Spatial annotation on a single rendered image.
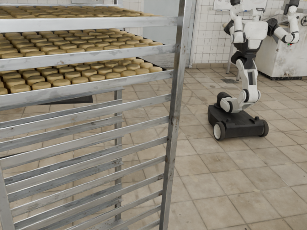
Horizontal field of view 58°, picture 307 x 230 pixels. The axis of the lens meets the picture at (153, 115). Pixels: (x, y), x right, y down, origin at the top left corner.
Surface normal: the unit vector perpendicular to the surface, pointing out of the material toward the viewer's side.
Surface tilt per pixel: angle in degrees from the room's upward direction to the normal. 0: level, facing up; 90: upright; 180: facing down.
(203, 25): 90
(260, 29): 90
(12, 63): 90
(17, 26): 90
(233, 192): 0
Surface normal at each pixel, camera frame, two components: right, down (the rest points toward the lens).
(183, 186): 0.06, -0.90
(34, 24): 0.57, 0.38
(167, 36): 0.25, 0.43
